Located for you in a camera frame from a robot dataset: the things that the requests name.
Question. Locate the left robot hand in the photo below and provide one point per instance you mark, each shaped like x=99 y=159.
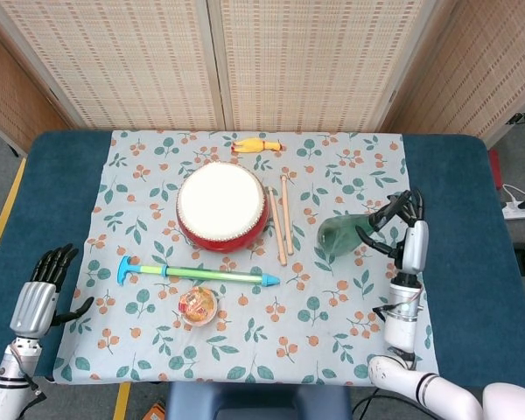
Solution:
x=36 y=306

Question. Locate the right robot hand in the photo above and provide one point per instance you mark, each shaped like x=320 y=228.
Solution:
x=409 y=238

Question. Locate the green spray bottle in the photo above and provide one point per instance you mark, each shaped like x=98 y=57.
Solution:
x=343 y=236

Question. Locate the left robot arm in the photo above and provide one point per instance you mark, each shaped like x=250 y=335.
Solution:
x=13 y=376

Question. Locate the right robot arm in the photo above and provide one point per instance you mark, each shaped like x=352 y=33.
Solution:
x=413 y=345

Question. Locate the white power strip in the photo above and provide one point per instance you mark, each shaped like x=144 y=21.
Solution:
x=520 y=212

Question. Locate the wooden drumstick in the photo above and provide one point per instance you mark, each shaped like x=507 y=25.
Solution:
x=276 y=225
x=287 y=214

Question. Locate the floral patterned tablecloth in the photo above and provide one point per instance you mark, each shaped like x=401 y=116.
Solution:
x=324 y=341

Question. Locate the orange box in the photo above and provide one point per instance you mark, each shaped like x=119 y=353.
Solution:
x=156 y=412

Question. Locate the clear cup of candies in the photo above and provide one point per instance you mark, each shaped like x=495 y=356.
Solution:
x=198 y=307

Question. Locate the green blue water pump toy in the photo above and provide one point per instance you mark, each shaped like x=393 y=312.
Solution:
x=201 y=273

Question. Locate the yellow rubber chicken toy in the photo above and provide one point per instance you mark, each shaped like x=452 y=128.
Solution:
x=256 y=145

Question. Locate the red drum white skin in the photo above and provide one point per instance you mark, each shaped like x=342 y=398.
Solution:
x=222 y=205

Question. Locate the blue chair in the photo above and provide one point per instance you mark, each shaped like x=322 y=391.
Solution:
x=258 y=401

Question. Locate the bamboo folding screen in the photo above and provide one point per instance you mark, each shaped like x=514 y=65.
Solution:
x=262 y=61

